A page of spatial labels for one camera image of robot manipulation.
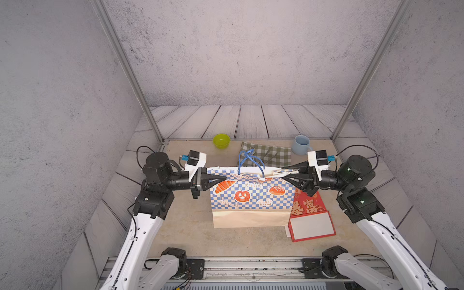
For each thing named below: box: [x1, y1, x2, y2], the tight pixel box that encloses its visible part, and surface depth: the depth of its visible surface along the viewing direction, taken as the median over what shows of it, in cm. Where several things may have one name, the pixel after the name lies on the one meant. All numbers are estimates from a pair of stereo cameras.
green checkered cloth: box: [237, 141, 292, 167], surface depth 114 cm
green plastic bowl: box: [212, 133, 231, 150], surface depth 118 cm
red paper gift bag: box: [287, 187, 337, 243], surface depth 85 cm
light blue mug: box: [291, 135, 313, 156], surface depth 114 cm
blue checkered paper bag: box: [206, 149, 296, 229], surface depth 61 cm
